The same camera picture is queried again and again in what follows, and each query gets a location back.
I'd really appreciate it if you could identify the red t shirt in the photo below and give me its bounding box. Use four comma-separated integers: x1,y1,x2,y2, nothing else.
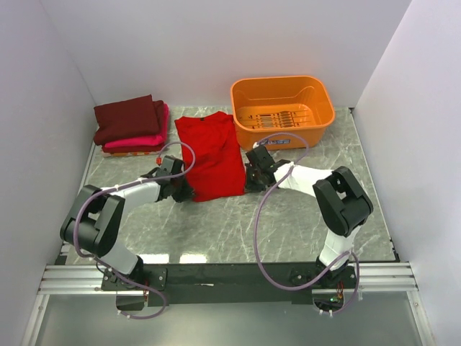
174,111,246,202

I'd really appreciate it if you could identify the orange plastic basket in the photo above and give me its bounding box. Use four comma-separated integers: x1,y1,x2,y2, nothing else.
230,76,336,151

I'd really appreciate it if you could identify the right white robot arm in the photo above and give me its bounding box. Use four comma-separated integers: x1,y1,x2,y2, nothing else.
246,146,374,291

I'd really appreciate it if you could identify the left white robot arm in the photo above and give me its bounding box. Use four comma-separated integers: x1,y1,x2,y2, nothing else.
60,156,193,290

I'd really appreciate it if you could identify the folded pink t shirt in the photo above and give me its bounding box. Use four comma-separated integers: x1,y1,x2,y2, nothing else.
102,101,169,150

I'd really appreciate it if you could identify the folded maroon t shirt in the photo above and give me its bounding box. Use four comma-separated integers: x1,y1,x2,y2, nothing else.
94,95,164,146

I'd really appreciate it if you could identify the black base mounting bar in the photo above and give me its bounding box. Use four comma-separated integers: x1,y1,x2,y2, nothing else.
101,262,357,311

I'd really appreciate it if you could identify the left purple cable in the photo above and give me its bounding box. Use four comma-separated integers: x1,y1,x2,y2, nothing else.
73,141,197,321

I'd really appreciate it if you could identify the aluminium rail frame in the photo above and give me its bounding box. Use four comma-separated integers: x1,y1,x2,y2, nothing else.
35,259,435,345

